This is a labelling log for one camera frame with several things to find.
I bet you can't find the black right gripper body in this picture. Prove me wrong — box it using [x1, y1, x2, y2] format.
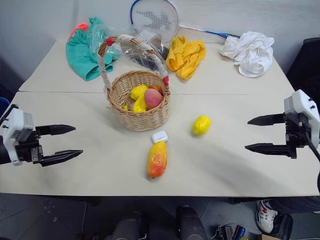
[284, 112, 312, 160]

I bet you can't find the box of tools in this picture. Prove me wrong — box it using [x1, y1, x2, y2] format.
[211, 224, 251, 240]

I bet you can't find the pink-red peach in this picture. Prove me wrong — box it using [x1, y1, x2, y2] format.
[143, 88, 163, 109]

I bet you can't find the orange cord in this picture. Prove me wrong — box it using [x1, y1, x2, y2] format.
[67, 22, 90, 41]

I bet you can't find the black chair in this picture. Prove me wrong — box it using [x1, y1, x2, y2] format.
[285, 37, 320, 107]

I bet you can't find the dark rounded shape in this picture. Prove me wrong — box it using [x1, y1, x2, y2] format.
[175, 205, 209, 240]
[110, 211, 149, 240]

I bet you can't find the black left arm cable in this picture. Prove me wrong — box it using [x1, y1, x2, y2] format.
[0, 103, 20, 126]

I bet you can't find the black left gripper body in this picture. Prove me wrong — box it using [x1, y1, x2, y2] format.
[14, 126, 45, 165]

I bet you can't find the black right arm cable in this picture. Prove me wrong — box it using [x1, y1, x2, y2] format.
[303, 129, 320, 162]

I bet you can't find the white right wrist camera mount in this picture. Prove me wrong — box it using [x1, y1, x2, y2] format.
[283, 89, 320, 149]

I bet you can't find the orange-red fruit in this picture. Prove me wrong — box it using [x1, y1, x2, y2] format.
[149, 85, 164, 96]

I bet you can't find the yellow lemon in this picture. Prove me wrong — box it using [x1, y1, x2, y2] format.
[130, 84, 150, 100]
[192, 115, 212, 136]

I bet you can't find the clear plastic zip bag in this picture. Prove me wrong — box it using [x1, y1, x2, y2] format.
[87, 22, 121, 60]

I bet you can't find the wicker basket with handle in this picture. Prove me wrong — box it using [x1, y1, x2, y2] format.
[97, 34, 172, 132]

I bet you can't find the green cloth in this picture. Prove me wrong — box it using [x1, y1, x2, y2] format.
[65, 16, 120, 82]

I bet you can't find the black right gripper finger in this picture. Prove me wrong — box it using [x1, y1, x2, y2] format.
[244, 142, 291, 157]
[247, 112, 287, 127]

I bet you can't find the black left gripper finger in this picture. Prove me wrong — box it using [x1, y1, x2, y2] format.
[39, 149, 84, 168]
[35, 124, 77, 137]

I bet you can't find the blue jeans leg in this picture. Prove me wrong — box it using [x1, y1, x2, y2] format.
[268, 195, 320, 215]

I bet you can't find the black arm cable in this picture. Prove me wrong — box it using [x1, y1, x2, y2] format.
[303, 129, 320, 162]
[0, 103, 20, 126]

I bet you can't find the white cloth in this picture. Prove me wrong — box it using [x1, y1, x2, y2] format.
[219, 30, 276, 79]

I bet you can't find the yellow cloth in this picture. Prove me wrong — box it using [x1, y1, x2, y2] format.
[165, 35, 207, 81]

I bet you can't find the plastic bag with black items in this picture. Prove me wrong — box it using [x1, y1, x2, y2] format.
[119, 29, 171, 71]

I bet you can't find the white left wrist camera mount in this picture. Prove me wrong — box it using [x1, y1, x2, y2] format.
[0, 107, 35, 167]

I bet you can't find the white-red sneaker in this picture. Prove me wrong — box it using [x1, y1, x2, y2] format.
[255, 199, 279, 235]

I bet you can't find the yellow-orange mango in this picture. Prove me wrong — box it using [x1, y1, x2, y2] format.
[146, 140, 168, 179]

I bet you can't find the blue bin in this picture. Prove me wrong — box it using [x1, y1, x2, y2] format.
[0, 96, 11, 119]

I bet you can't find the yellow star fruit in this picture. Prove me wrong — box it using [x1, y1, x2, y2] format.
[131, 94, 149, 114]

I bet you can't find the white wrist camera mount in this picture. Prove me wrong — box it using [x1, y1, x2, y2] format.
[283, 89, 320, 149]
[0, 107, 35, 167]

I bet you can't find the blue-white badminton racket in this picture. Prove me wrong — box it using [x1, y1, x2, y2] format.
[129, 0, 241, 40]

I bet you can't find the white earbud case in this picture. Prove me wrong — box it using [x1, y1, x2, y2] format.
[151, 130, 170, 145]

